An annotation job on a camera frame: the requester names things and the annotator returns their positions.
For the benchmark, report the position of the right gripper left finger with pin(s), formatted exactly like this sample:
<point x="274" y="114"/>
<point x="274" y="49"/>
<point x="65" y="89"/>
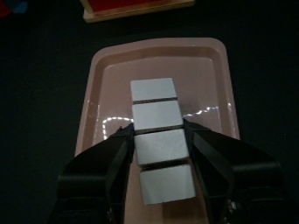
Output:
<point x="97" y="175"/>

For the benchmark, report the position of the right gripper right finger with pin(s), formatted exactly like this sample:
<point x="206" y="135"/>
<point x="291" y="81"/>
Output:
<point x="234" y="175"/>

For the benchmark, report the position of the white segmented toy sushi roll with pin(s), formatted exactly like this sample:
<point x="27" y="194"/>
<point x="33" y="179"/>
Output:
<point x="162" y="140"/>

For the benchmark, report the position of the pink rectangular plastic plate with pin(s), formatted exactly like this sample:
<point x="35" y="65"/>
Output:
<point x="116" y="75"/>

